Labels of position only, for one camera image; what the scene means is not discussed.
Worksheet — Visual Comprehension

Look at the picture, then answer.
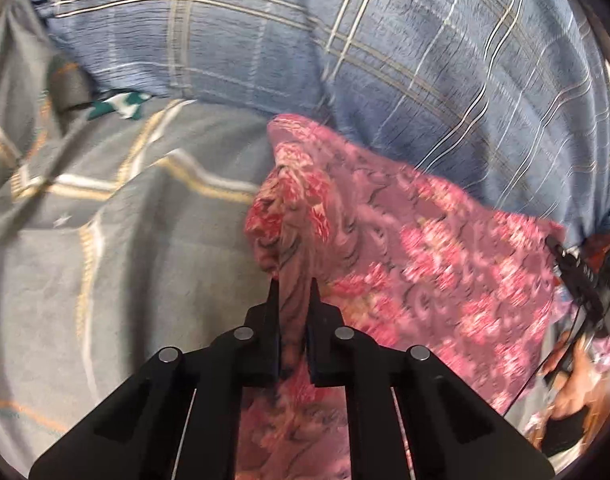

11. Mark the pink floral garment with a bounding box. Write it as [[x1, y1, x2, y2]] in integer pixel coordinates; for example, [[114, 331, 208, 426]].
[[237, 115, 565, 479]]

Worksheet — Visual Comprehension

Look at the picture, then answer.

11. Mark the grey plaid bed sheet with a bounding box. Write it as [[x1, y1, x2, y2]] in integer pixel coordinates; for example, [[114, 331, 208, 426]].
[[0, 0, 273, 474]]

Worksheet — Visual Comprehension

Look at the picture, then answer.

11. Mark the blue plaid pillow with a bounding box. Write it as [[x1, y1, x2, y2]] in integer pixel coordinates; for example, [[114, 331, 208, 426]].
[[33, 0, 610, 245]]

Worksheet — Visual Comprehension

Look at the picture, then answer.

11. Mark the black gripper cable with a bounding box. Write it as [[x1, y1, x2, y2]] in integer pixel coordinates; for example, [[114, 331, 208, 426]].
[[501, 303, 586, 418]]

